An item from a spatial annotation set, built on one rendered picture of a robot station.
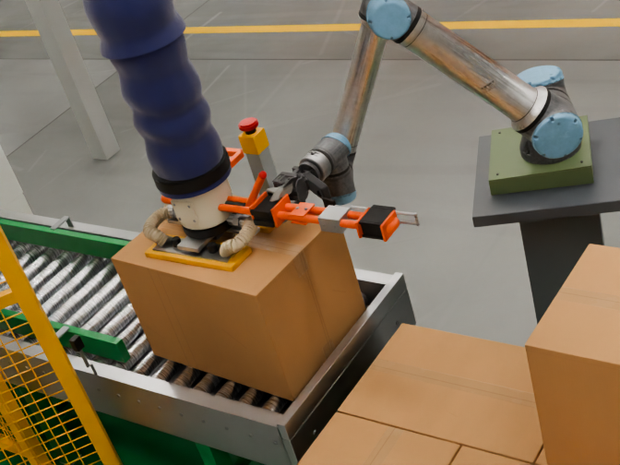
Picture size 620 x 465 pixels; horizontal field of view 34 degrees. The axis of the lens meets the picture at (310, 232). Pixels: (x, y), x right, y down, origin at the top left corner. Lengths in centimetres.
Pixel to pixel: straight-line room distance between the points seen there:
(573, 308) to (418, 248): 202
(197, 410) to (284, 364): 32
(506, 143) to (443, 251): 106
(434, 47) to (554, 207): 65
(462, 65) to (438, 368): 86
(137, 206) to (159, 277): 244
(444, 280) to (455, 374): 129
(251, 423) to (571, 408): 95
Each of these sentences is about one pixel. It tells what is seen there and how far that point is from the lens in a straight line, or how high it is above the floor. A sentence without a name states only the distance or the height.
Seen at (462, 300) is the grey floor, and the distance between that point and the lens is 406.
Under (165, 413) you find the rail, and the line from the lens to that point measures 320.
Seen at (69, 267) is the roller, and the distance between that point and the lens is 403.
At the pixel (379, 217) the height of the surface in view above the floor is 110.
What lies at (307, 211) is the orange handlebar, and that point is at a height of 109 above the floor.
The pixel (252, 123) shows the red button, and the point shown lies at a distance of 343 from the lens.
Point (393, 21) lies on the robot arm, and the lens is 280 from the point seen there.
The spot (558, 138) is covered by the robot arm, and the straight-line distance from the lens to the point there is 300.
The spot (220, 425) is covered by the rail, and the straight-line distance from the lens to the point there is 304.
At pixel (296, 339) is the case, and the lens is 292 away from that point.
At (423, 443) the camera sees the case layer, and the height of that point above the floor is 54.
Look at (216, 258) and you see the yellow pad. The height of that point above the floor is 97.
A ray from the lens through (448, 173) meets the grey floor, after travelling 487.
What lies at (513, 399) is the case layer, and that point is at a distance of 282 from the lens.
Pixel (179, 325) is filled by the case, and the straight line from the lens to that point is 312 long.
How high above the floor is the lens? 250
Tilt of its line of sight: 32 degrees down
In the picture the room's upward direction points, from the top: 17 degrees counter-clockwise
